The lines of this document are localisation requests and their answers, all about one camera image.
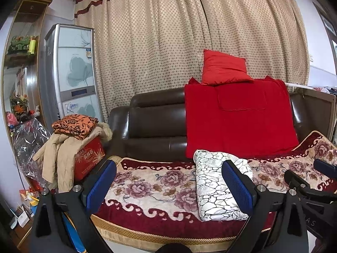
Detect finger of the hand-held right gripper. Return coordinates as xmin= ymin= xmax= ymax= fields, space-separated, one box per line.
xmin=284 ymin=169 xmax=337 ymax=205
xmin=313 ymin=158 xmax=337 ymax=181

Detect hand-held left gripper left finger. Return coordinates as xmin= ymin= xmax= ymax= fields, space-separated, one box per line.
xmin=29 ymin=159 xmax=118 ymax=253

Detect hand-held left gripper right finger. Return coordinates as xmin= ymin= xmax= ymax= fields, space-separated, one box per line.
xmin=221 ymin=159 xmax=310 ymax=253

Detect white crackle print coat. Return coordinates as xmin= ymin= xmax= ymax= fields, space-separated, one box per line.
xmin=193 ymin=150 xmax=254 ymax=222

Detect pile of clothes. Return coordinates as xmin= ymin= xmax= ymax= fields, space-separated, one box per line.
xmin=313 ymin=86 xmax=337 ymax=95

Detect red gift box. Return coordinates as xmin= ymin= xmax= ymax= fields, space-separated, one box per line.
xmin=74 ymin=136 xmax=106 ymax=181

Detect beige padded coat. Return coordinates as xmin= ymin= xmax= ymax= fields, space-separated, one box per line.
xmin=33 ymin=122 xmax=113 ymax=193

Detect blue bag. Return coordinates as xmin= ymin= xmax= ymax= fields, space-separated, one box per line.
xmin=62 ymin=211 xmax=86 ymax=253

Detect floral sofa cover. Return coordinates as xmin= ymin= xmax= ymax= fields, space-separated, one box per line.
xmin=90 ymin=130 xmax=337 ymax=245

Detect large red cushion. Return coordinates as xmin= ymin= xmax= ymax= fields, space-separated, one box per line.
xmin=184 ymin=76 xmax=299 ymax=160

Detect orange patterned cloth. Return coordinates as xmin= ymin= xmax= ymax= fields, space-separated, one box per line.
xmin=51 ymin=114 xmax=99 ymax=141

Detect brown leather sofa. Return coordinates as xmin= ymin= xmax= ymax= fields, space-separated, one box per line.
xmin=107 ymin=87 xmax=307 ymax=164

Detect clear plastic wrap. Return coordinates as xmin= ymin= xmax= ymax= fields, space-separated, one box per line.
xmin=12 ymin=117 xmax=53 ymax=190

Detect white router box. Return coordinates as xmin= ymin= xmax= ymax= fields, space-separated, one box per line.
xmin=9 ymin=211 xmax=29 ymax=228

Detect artificial flowers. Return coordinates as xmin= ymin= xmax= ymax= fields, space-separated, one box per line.
xmin=10 ymin=93 xmax=29 ymax=116

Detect standing air conditioner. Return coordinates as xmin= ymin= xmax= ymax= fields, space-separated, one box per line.
xmin=38 ymin=24 xmax=104 ymax=135

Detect red pillow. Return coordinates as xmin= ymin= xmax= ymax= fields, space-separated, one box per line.
xmin=201 ymin=49 xmax=254 ymax=86

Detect beige dotted curtain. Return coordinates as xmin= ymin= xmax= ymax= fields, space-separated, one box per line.
xmin=74 ymin=0 xmax=310 ymax=123

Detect yellow bottle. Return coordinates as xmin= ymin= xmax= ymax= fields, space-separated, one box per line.
xmin=28 ymin=35 xmax=37 ymax=54

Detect green ornament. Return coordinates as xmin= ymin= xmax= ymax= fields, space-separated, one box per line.
xmin=7 ymin=35 xmax=30 ymax=54

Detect wooden display cabinet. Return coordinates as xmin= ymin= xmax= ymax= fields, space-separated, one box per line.
xmin=1 ymin=0 xmax=56 ymax=243

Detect window frame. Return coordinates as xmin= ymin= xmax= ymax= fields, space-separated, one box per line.
xmin=313 ymin=1 xmax=337 ymax=61

